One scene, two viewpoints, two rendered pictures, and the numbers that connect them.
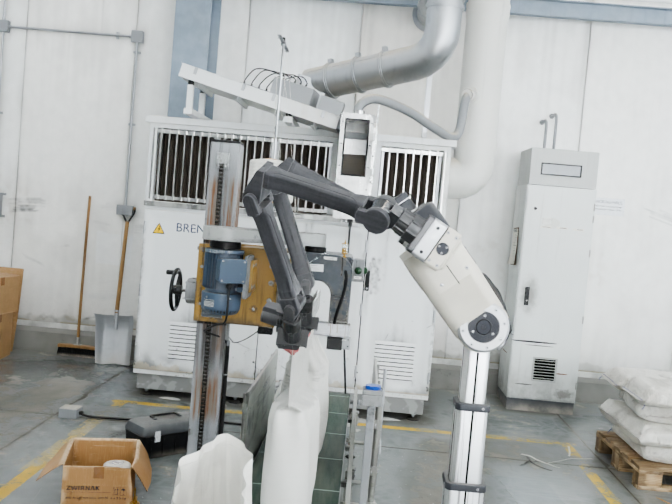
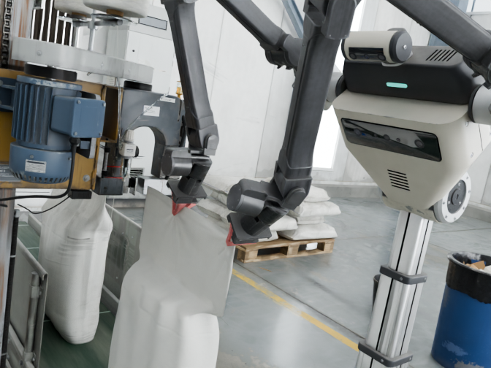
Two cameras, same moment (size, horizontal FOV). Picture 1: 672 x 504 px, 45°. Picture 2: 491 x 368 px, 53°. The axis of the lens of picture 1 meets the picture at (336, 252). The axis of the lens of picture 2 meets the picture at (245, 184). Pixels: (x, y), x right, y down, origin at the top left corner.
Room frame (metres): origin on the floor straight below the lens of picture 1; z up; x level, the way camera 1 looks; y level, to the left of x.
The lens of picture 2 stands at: (1.85, 0.86, 1.36)
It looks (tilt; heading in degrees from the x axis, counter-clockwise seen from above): 10 degrees down; 318
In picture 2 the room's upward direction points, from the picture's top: 10 degrees clockwise
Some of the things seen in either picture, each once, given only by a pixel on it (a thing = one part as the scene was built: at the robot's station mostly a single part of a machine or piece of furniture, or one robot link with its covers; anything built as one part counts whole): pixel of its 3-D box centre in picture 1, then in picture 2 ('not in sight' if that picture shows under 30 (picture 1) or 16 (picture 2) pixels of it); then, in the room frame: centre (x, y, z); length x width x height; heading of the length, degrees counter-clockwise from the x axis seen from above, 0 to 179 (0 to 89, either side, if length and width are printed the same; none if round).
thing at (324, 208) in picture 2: not in sight; (305, 206); (4.98, -2.83, 0.44); 0.68 x 0.44 x 0.15; 88
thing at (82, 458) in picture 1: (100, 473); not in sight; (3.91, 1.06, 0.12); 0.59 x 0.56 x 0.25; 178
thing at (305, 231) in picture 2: not in sight; (302, 229); (4.97, -2.84, 0.20); 0.67 x 0.43 x 0.15; 88
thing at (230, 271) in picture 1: (230, 273); (78, 121); (2.99, 0.38, 1.25); 0.10 x 0.08 x 0.12; 113
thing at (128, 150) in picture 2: not in sight; (127, 155); (3.17, 0.15, 1.14); 0.05 x 0.04 x 0.16; 88
